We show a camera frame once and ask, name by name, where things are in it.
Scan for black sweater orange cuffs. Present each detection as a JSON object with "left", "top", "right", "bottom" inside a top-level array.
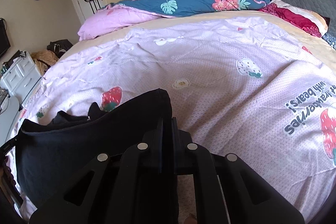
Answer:
[{"left": 15, "top": 89, "right": 172, "bottom": 207}]

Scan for white drawer cabinet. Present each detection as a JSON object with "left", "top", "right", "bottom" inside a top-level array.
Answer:
[{"left": 1, "top": 51, "right": 42, "bottom": 105}]

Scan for pink strawberry bed sheet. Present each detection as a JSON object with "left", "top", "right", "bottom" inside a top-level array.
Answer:
[{"left": 21, "top": 11, "right": 335, "bottom": 221}]

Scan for black bag on floor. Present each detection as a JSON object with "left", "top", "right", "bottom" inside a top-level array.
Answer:
[{"left": 47, "top": 39, "right": 73, "bottom": 59}]

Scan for blue patterned pillow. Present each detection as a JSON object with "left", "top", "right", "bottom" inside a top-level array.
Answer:
[{"left": 322, "top": 33, "right": 336, "bottom": 50}]

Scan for red patterned pillow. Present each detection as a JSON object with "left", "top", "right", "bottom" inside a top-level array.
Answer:
[{"left": 259, "top": 0, "right": 330, "bottom": 38}]

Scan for blue floral pink quilt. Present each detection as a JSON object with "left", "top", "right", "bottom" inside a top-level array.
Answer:
[{"left": 78, "top": 0, "right": 271, "bottom": 41}]

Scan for black wall television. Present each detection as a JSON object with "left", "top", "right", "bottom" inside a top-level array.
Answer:
[{"left": 0, "top": 18, "right": 11, "bottom": 57}]

